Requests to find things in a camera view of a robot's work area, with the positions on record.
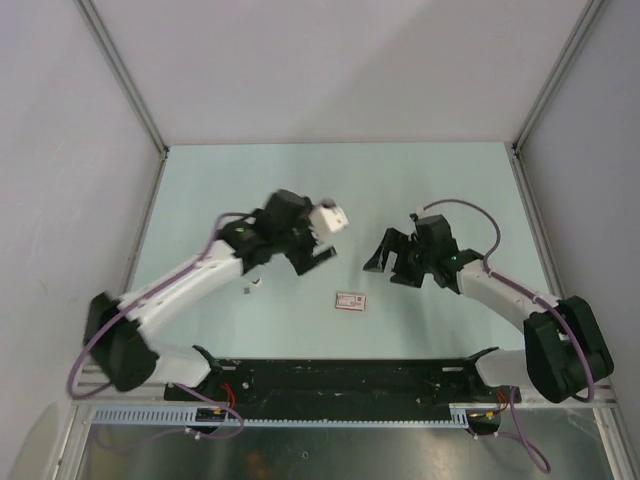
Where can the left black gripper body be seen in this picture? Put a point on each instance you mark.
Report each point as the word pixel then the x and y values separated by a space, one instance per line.
pixel 302 236

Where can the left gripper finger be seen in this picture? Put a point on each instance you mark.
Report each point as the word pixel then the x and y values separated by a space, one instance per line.
pixel 304 265
pixel 326 254

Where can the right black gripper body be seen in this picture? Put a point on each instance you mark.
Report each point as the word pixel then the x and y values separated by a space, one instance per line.
pixel 419 257

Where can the red white staple box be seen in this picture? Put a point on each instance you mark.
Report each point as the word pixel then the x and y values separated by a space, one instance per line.
pixel 350 302

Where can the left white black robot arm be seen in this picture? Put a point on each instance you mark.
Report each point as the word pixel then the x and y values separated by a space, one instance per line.
pixel 121 332

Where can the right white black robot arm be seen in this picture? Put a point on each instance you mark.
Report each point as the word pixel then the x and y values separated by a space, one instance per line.
pixel 512 301

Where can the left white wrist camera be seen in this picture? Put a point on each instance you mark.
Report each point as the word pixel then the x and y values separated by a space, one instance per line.
pixel 327 218

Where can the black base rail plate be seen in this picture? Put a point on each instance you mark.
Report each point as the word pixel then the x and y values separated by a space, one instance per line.
pixel 351 389

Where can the grey slotted cable duct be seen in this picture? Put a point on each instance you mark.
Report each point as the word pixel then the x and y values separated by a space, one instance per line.
pixel 193 417

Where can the right aluminium corner post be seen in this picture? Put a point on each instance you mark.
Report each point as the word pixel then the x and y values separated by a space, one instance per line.
pixel 578 37

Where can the aluminium corner post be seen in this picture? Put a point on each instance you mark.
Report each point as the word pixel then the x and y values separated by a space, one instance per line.
pixel 114 60
pixel 578 37

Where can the left aluminium corner post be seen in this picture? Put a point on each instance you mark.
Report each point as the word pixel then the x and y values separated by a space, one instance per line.
pixel 114 60

